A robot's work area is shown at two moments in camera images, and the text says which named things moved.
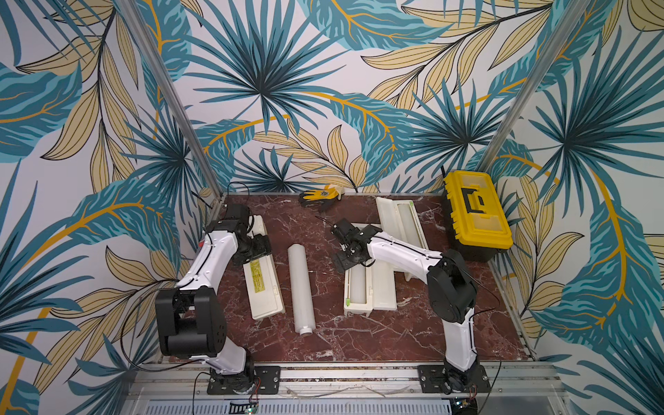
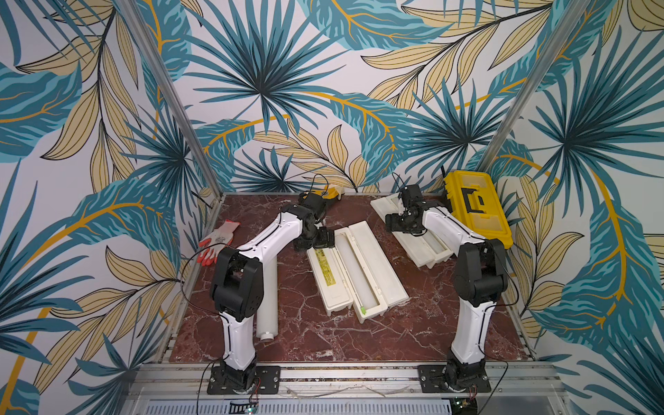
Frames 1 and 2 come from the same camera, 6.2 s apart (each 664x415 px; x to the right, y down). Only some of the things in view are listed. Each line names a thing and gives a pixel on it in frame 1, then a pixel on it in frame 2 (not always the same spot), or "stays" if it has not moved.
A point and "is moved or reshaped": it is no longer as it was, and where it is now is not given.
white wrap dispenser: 369,286 stays
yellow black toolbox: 480,225 stays
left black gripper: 264,248 -> 322,242
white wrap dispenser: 262,284 -> 330,279
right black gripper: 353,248 -> 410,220
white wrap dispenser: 401,220 is moved or reshaped
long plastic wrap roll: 301,303 -> 267,319
